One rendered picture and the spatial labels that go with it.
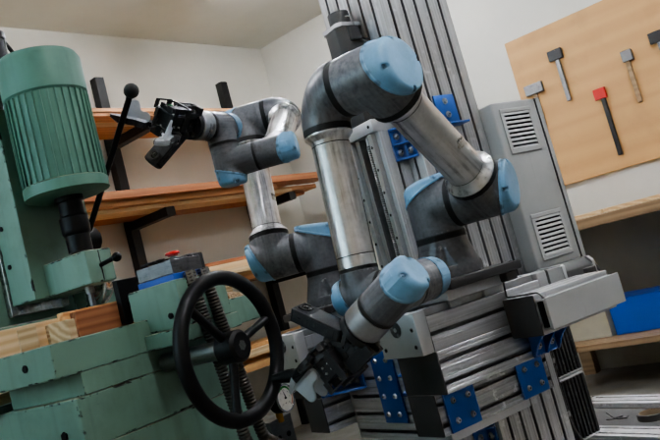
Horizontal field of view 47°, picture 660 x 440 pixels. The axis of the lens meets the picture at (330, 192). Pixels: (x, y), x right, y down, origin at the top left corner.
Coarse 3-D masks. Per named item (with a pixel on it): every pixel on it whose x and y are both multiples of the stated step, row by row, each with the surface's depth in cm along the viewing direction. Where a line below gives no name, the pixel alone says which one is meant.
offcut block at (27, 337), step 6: (18, 330) 137; (24, 330) 137; (30, 330) 138; (18, 336) 137; (24, 336) 137; (30, 336) 137; (36, 336) 138; (24, 342) 137; (30, 342) 137; (36, 342) 137; (24, 348) 136; (30, 348) 137
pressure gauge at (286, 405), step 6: (282, 384) 166; (282, 390) 166; (288, 390) 168; (282, 396) 166; (288, 396) 167; (294, 396) 169; (276, 402) 164; (282, 402) 165; (288, 402) 167; (294, 402) 168; (276, 408) 164; (282, 408) 165; (288, 408) 166; (276, 414) 167; (282, 414) 167; (282, 420) 167
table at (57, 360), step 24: (240, 312) 171; (96, 336) 137; (120, 336) 142; (144, 336) 147; (168, 336) 143; (192, 336) 144; (0, 360) 136; (24, 360) 132; (48, 360) 129; (72, 360) 132; (96, 360) 136; (0, 384) 136; (24, 384) 133
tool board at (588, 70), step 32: (608, 0) 407; (640, 0) 397; (544, 32) 431; (576, 32) 420; (608, 32) 409; (640, 32) 398; (512, 64) 446; (544, 64) 433; (576, 64) 421; (608, 64) 410; (640, 64) 399; (544, 96) 435; (576, 96) 423; (608, 96) 412; (640, 96) 399; (576, 128) 424; (608, 128) 413; (640, 128) 402; (576, 160) 426; (608, 160) 414; (640, 160) 403
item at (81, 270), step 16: (80, 256) 155; (96, 256) 157; (48, 272) 161; (64, 272) 158; (80, 272) 156; (96, 272) 156; (112, 272) 159; (48, 288) 161; (64, 288) 158; (80, 288) 158
